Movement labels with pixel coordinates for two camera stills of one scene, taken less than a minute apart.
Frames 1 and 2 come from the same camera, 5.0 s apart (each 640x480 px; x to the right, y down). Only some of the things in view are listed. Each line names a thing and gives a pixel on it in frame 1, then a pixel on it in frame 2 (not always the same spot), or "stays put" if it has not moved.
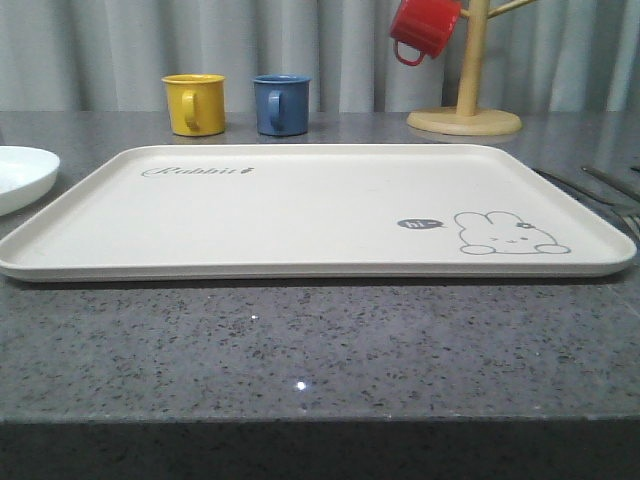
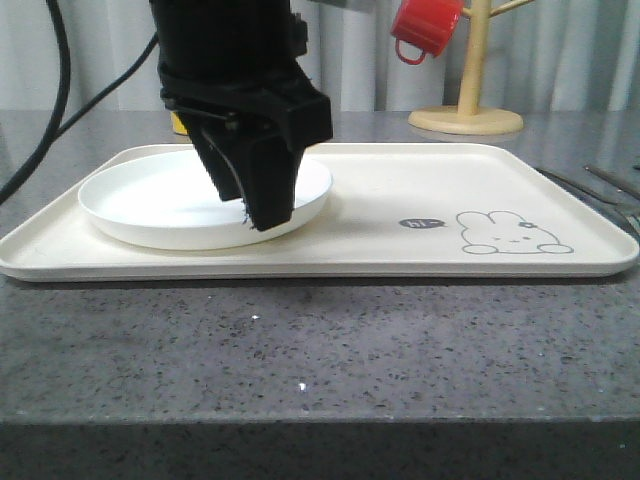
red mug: [425, 25] stays put
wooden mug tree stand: [467, 119] stays put
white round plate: [27, 175] to [164, 197]
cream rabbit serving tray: [319, 213] stays put
